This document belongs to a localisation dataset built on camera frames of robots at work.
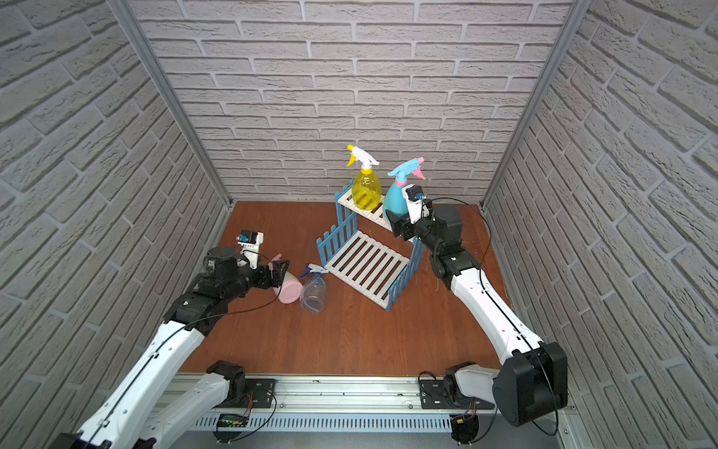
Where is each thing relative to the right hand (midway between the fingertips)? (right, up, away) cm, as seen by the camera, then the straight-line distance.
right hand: (392, 204), depth 74 cm
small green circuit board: (-42, -57, -2) cm, 71 cm away
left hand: (-33, -13, +1) cm, 36 cm away
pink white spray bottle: (-31, -26, +11) cm, 42 cm away
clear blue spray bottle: (-25, -27, +15) cm, 40 cm away
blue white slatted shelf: (-8, -16, +26) cm, 32 cm away
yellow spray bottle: (-7, +5, +10) cm, 13 cm away
